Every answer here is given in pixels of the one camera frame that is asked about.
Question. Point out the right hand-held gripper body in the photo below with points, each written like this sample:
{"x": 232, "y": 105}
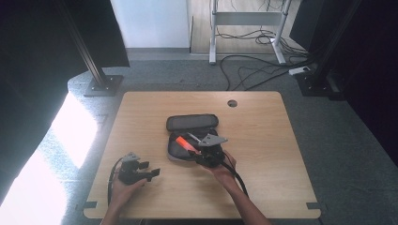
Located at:
{"x": 212, "y": 150}

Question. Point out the orange highlighter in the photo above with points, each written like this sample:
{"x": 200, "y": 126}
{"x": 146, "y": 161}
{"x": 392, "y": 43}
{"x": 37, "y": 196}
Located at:
{"x": 184, "y": 144}

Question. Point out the person's left hand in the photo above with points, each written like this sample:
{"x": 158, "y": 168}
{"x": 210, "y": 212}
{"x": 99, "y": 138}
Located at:
{"x": 123, "y": 190}

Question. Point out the person's right hand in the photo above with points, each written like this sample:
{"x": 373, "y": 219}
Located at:
{"x": 223, "y": 172}

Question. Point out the white desk frame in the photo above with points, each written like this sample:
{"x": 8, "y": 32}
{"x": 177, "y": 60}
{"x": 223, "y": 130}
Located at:
{"x": 247, "y": 18}

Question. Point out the dark curtain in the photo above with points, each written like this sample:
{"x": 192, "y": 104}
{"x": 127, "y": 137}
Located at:
{"x": 28, "y": 78}
{"x": 375, "y": 62}

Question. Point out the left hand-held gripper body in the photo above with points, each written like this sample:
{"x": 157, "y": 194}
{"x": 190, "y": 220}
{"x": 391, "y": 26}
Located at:
{"x": 130, "y": 170}

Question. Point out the black metal stand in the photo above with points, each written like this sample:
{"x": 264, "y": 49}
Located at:
{"x": 94, "y": 68}
{"x": 322, "y": 72}

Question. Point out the white power strip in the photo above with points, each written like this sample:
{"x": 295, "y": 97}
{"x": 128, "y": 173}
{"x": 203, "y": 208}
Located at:
{"x": 298, "y": 70}

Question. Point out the grey pencil case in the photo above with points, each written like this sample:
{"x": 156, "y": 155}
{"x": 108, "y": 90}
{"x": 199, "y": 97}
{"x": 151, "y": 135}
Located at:
{"x": 187, "y": 123}

